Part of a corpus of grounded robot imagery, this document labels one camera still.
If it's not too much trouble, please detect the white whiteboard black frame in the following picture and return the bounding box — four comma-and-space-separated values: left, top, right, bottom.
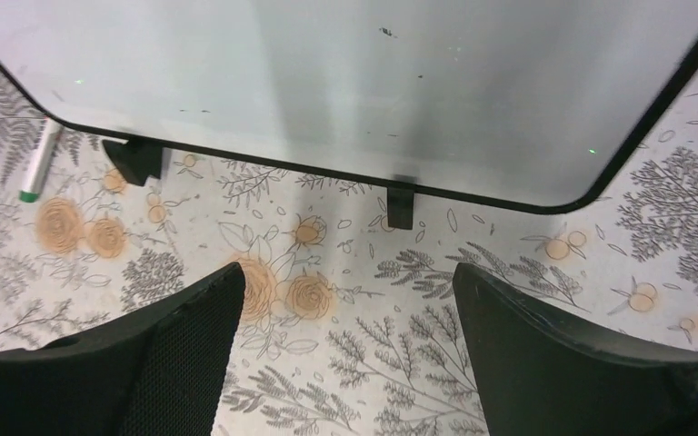
0, 1, 698, 228

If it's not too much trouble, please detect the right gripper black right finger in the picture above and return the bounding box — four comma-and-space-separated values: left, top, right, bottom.
453, 263, 698, 436

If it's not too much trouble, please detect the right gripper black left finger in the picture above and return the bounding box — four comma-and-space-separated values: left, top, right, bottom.
0, 263, 245, 435

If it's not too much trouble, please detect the floral patterned tablecloth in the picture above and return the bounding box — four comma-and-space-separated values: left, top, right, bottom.
0, 73, 698, 435

